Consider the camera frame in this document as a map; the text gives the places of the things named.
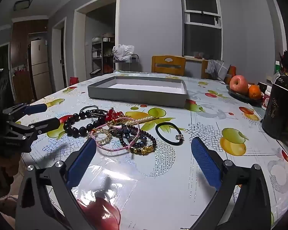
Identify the red bead charm bangle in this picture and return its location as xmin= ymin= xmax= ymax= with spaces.
xmin=90 ymin=108 xmax=124 ymax=123

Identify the refrigerator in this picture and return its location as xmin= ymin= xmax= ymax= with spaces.
xmin=30 ymin=39 xmax=53 ymax=100

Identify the red apple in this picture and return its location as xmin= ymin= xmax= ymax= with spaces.
xmin=229 ymin=75 xmax=249 ymax=95

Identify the grey checked cloth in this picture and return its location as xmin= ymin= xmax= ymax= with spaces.
xmin=208 ymin=59 xmax=225 ymax=77

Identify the white jar with red label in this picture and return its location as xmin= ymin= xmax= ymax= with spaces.
xmin=262 ymin=87 xmax=273 ymax=109

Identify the storage shelf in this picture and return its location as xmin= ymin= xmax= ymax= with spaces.
xmin=91 ymin=34 xmax=116 ymax=75

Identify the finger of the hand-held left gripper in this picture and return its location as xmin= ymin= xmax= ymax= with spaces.
xmin=2 ymin=103 xmax=48 ymax=121
xmin=7 ymin=117 xmax=61 ymax=141

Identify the orange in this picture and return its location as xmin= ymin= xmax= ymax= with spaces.
xmin=248 ymin=84 xmax=262 ymax=100

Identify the small dark bead bracelet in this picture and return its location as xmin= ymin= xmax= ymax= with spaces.
xmin=128 ymin=131 xmax=157 ymax=154

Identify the clear plastic bag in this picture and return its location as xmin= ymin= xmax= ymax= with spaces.
xmin=72 ymin=165 xmax=138 ymax=211

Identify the grey cardboard box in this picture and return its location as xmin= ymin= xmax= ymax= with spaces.
xmin=87 ymin=76 xmax=188 ymax=108

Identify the gold bead bracelet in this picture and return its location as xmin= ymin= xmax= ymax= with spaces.
xmin=95 ymin=125 xmax=118 ymax=144

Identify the dark fruit plate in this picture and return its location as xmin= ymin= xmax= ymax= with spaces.
xmin=226 ymin=85 xmax=264 ymax=106

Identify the pearl strand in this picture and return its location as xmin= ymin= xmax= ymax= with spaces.
xmin=115 ymin=116 xmax=159 ymax=126

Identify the black mug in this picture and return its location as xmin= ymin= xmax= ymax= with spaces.
xmin=262 ymin=75 xmax=288 ymax=139

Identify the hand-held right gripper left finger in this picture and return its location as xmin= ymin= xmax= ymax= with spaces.
xmin=16 ymin=138 xmax=122 ymax=230

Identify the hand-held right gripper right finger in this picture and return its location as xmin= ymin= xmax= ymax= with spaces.
xmin=190 ymin=136 xmax=271 ymax=230

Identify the pink cord bracelet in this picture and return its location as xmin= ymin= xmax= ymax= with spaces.
xmin=90 ymin=122 xmax=141 ymax=152

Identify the dark blue bead bracelet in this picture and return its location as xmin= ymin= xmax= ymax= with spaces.
xmin=119 ymin=124 xmax=141 ymax=149

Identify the large black bead bracelet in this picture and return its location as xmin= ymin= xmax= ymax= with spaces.
xmin=63 ymin=109 xmax=106 ymax=137

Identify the black hair tie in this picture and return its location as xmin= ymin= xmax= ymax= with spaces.
xmin=155 ymin=122 xmax=185 ymax=146

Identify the metal rack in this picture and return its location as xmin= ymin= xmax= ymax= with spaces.
xmin=113 ymin=54 xmax=140 ymax=73

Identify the window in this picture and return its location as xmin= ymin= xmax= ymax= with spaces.
xmin=180 ymin=0 xmax=223 ymax=60

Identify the white plastic bag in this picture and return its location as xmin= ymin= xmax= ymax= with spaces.
xmin=112 ymin=44 xmax=135 ymax=61

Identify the fruit print tablecloth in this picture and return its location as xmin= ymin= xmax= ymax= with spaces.
xmin=20 ymin=69 xmax=288 ymax=230

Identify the wooden chair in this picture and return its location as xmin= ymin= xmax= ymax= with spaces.
xmin=151 ymin=56 xmax=186 ymax=76
xmin=201 ymin=60 xmax=210 ymax=79

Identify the silver wire bangle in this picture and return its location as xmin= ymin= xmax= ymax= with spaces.
xmin=79 ymin=105 xmax=99 ymax=115

